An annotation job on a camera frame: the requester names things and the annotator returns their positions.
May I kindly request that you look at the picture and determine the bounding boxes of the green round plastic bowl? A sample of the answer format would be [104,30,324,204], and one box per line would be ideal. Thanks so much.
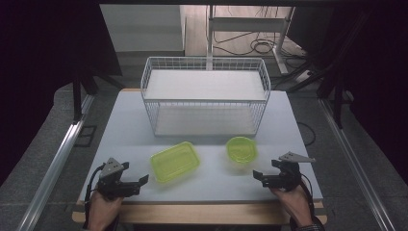
[225,136,260,165]

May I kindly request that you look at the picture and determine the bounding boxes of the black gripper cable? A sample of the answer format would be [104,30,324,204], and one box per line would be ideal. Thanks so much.
[299,172,318,225]
[83,162,107,231]

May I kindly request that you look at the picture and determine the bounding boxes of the white cabinet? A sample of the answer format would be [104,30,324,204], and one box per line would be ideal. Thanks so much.
[99,4,188,54]

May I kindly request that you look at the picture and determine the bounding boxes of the person's left hand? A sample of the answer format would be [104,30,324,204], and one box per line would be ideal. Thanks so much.
[86,191,125,231]

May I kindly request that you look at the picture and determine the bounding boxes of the black looped floor cable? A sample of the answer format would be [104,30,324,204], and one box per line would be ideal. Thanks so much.
[296,120,318,147]

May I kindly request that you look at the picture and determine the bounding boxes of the dark curtain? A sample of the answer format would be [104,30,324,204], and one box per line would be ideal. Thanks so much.
[287,0,408,187]
[0,0,123,188]

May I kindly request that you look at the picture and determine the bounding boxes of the white power strip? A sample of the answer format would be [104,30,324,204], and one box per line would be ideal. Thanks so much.
[293,68,315,86]

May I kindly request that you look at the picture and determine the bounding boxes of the wooden table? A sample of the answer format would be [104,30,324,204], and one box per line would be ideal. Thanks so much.
[71,88,328,226]

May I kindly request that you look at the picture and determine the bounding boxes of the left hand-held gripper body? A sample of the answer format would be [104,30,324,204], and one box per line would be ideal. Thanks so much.
[95,157,142,201]

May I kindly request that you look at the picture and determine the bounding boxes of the green rectangular plastic container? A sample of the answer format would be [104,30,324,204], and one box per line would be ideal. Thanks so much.
[149,141,202,185]

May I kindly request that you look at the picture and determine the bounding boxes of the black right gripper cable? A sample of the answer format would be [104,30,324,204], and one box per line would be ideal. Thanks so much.
[299,172,318,225]

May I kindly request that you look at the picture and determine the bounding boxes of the white metal desk frame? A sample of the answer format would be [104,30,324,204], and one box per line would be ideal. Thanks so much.
[206,4,296,76]

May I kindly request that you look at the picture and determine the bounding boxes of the white wire shelf rack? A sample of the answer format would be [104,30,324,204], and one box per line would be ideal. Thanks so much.
[140,56,272,139]

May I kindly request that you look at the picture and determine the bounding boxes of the black cables on floor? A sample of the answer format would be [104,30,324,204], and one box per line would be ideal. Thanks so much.
[213,30,307,60]

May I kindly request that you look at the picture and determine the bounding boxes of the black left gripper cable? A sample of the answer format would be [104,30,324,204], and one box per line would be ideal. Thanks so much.
[83,162,107,231]

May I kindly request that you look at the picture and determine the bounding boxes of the aluminium rail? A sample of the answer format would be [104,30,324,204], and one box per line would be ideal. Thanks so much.
[319,97,399,231]
[15,93,96,231]

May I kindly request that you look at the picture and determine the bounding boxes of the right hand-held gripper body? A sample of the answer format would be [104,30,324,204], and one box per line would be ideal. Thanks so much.
[261,151,318,193]

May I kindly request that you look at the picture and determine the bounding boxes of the black floor bracket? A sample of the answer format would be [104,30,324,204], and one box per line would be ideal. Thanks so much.
[74,124,98,148]

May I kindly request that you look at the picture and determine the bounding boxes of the person's right hand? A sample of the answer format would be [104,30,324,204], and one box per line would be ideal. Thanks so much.
[268,184,314,229]

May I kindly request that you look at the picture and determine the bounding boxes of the black metal stand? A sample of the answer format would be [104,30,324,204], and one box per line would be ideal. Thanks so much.
[71,67,98,125]
[317,62,351,130]

